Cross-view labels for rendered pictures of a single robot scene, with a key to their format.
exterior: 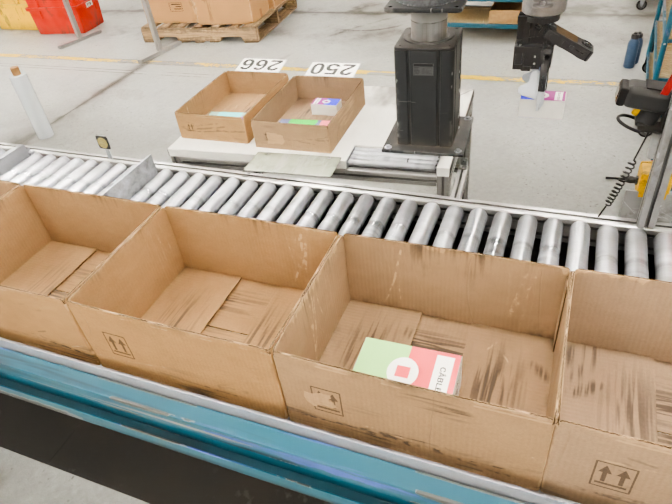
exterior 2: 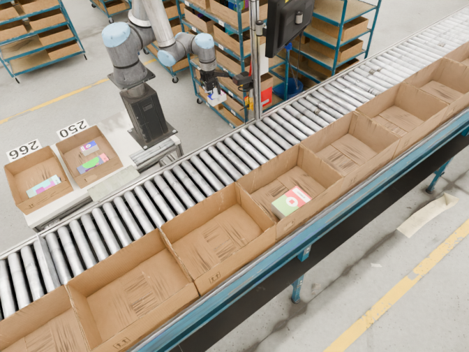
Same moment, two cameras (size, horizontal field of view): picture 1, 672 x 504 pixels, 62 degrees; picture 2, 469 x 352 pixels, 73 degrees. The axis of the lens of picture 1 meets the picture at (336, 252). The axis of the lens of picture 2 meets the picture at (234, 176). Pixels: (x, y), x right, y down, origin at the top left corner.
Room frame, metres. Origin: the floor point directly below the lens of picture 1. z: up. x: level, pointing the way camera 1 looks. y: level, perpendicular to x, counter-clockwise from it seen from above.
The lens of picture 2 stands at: (0.30, 0.75, 2.16)
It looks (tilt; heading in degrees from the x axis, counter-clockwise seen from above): 49 degrees down; 304
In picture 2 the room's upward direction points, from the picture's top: 7 degrees counter-clockwise
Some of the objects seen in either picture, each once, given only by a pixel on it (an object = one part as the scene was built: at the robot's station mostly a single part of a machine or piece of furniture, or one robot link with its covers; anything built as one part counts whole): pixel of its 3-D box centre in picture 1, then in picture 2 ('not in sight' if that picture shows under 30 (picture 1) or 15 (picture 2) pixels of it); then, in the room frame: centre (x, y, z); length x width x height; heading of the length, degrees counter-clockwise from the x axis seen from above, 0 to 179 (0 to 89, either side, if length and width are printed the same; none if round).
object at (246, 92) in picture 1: (236, 104); (38, 178); (2.02, 0.30, 0.80); 0.38 x 0.28 x 0.10; 155
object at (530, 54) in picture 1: (536, 40); (209, 77); (1.23, -0.51, 1.19); 0.09 x 0.08 x 0.12; 64
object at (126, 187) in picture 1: (110, 203); (51, 270); (1.49, 0.67, 0.76); 0.46 x 0.01 x 0.09; 154
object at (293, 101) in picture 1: (311, 111); (88, 154); (1.88, 0.02, 0.80); 0.38 x 0.28 x 0.10; 155
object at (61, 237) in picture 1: (57, 265); (135, 290); (0.94, 0.58, 0.96); 0.39 x 0.29 x 0.17; 64
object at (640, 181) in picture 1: (637, 177); (247, 105); (1.15, -0.78, 0.84); 0.15 x 0.09 x 0.07; 64
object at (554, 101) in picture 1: (542, 104); (216, 98); (1.22, -0.53, 1.04); 0.10 x 0.06 x 0.05; 64
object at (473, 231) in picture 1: (460, 271); (232, 170); (1.02, -0.30, 0.72); 0.52 x 0.05 x 0.05; 154
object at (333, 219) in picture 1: (315, 247); (175, 203); (1.19, 0.05, 0.72); 0.52 x 0.05 x 0.05; 154
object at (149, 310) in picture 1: (218, 300); (219, 235); (0.77, 0.23, 0.96); 0.39 x 0.29 x 0.17; 64
